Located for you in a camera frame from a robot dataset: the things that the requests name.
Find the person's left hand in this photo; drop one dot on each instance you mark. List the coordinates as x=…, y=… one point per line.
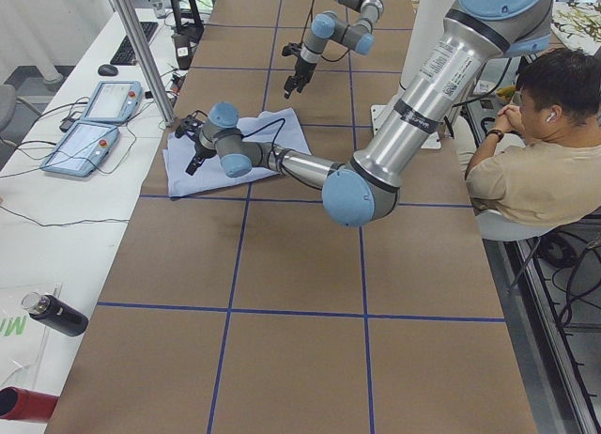
x=509, y=119

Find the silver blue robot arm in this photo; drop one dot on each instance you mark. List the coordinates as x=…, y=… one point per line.
x=326, y=26
x=367, y=187

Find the grey teach pendant with red button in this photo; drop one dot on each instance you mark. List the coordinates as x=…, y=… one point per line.
x=81, y=150

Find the black box with white label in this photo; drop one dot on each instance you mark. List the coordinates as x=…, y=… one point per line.
x=185, y=47

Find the clear bag with green print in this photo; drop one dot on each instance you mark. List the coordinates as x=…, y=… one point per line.
x=22, y=339

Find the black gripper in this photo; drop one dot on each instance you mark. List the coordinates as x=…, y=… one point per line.
x=201, y=147
x=301, y=69

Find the black computer mouse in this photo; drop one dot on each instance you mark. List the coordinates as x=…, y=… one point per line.
x=107, y=70

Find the blue striped button shirt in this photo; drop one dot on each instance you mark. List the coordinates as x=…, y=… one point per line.
x=234, y=168

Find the seated person in beige shirt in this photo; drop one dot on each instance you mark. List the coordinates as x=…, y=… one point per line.
x=550, y=174

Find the black steel-capped water bottle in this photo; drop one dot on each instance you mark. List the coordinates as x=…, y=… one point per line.
x=55, y=314

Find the aluminium profile post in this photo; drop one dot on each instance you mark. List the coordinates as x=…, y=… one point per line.
x=134, y=31

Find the white round chair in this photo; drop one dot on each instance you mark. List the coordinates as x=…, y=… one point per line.
x=494, y=226

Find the brown paper table cover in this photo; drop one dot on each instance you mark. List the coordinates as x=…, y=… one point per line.
x=251, y=311

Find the red cylinder tube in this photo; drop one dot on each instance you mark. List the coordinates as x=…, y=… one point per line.
x=18, y=404

